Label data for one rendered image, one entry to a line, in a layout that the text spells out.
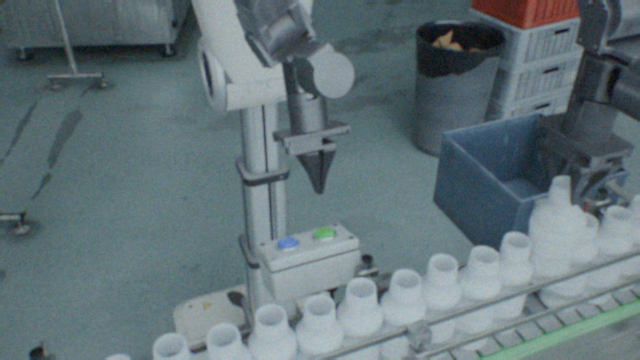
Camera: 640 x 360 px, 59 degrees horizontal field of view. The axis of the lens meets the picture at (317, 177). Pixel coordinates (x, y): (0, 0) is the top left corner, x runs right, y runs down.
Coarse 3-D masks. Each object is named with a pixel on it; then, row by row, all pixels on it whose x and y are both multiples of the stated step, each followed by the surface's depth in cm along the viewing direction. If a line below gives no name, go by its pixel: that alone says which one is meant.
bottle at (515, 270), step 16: (512, 240) 80; (528, 240) 78; (512, 256) 77; (528, 256) 78; (512, 272) 78; (528, 272) 79; (512, 288) 79; (512, 304) 81; (496, 320) 83; (512, 320) 83
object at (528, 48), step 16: (480, 16) 305; (512, 32) 289; (528, 32) 284; (544, 32) 292; (560, 32) 332; (576, 32) 304; (512, 48) 291; (528, 48) 291; (544, 48) 298; (560, 48) 305; (576, 48) 312; (512, 64) 294; (528, 64) 297
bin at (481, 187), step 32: (480, 128) 148; (512, 128) 152; (448, 160) 144; (480, 160) 154; (512, 160) 159; (448, 192) 148; (480, 192) 134; (512, 192) 159; (544, 192) 158; (480, 224) 137; (512, 224) 125
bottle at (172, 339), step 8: (168, 336) 65; (176, 336) 65; (160, 344) 64; (168, 344) 65; (176, 344) 66; (184, 344) 64; (160, 352) 65; (168, 352) 66; (176, 352) 66; (184, 352) 63
